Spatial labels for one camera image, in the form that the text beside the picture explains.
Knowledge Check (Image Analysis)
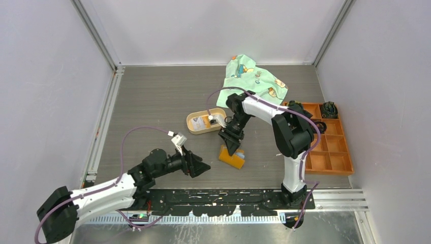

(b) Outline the dark coiled strap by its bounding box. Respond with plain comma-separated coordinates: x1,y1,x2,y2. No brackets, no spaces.
286,100,312,117

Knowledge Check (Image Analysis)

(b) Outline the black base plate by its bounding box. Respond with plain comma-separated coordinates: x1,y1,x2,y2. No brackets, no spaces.
126,189,315,217

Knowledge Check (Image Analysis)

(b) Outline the dark bundle in corner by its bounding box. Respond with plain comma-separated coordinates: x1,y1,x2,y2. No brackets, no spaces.
320,101,338,119

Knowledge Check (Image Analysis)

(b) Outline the credit card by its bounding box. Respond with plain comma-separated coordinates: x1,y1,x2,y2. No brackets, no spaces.
191,116,208,131

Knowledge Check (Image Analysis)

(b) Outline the green cartoon cloth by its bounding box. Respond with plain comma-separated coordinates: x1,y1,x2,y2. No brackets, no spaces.
217,54,288,108

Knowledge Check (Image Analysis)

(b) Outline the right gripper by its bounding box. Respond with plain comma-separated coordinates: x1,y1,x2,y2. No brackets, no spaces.
218,113,251,157

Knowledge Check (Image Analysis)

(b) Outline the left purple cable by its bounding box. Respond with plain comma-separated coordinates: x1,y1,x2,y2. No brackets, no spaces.
35,126,174,244

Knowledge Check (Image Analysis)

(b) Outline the orange leather card holder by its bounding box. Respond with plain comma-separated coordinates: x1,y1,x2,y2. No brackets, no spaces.
219,145,245,169

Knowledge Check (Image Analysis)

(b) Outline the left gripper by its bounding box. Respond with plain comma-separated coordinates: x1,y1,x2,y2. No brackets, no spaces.
153,145,210,178

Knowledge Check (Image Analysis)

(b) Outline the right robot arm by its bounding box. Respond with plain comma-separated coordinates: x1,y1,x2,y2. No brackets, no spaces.
219,91,314,209

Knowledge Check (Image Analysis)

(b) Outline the beige oval tray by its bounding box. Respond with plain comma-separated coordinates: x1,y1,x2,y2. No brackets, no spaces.
186,108,227,135

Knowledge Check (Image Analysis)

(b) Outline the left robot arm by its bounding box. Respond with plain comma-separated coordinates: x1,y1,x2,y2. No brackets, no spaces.
35,148,211,243

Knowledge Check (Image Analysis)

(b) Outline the orange compartment organizer box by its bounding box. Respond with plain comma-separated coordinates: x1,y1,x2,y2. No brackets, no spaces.
299,103,354,176

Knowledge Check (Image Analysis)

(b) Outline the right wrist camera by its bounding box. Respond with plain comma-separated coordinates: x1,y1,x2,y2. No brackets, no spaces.
208,113,226,128

